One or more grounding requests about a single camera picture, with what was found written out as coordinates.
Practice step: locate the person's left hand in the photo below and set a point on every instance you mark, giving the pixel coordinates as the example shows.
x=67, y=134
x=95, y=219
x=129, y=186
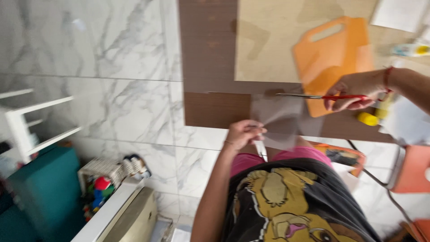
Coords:
x=242, y=133

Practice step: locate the person's right hand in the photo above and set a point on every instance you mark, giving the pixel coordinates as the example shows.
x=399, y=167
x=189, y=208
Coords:
x=358, y=88

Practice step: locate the person's left fingers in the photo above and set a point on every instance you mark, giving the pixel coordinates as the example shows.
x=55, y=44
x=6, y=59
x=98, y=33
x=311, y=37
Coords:
x=256, y=132

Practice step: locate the person's right fingers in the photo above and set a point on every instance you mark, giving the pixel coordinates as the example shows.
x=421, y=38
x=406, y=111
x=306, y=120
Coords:
x=336, y=100

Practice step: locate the clear plastic sheet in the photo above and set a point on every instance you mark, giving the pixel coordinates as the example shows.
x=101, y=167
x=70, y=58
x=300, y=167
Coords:
x=281, y=123

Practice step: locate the pink shorts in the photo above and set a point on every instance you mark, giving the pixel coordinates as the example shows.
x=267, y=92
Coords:
x=248, y=161

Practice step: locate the yellow cap glue bottle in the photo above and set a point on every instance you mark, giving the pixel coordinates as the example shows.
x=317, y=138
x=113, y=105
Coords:
x=369, y=118

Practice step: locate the orange plastic cutting board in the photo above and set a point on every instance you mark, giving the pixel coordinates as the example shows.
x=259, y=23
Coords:
x=332, y=60

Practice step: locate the orange printed bag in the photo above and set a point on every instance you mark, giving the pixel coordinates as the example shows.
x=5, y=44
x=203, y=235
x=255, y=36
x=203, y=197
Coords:
x=342, y=158

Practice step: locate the white plastic bag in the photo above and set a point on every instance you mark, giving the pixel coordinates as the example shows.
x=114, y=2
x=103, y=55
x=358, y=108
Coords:
x=407, y=121

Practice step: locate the brown and beige table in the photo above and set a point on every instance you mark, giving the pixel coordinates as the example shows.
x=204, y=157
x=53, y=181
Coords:
x=268, y=50

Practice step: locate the black printed t-shirt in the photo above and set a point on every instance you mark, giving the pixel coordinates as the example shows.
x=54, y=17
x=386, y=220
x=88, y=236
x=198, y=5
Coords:
x=302, y=205

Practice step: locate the blue yellow glue tube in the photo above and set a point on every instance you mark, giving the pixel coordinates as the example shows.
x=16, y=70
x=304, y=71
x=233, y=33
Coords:
x=411, y=50

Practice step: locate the orange stool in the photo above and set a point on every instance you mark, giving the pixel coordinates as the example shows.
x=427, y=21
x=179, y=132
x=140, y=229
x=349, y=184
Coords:
x=412, y=168

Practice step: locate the white paper sheet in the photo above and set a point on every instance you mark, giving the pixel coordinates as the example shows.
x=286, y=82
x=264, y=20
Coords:
x=399, y=14

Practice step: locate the white basket of toys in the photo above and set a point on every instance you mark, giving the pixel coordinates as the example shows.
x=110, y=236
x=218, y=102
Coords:
x=107, y=181

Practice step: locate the white and beige cabinet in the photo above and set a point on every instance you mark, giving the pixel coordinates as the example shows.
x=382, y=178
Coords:
x=124, y=218

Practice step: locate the teal sofa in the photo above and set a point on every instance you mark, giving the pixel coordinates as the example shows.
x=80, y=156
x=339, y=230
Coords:
x=43, y=191

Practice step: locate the white wooden rack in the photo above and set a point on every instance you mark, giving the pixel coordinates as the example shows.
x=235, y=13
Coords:
x=27, y=124

